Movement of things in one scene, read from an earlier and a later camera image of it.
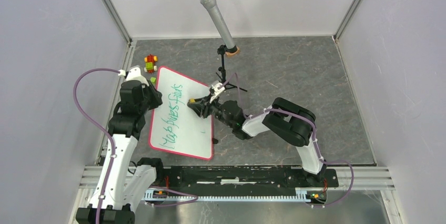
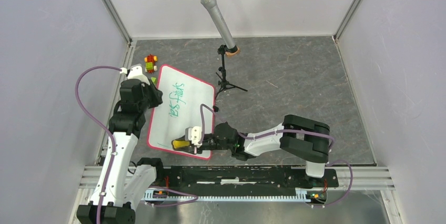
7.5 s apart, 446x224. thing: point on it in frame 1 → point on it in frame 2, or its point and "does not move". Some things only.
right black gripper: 201,107 → 192,150
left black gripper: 158,97 does not move
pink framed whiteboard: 175,126 does not move
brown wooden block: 233,53 does not move
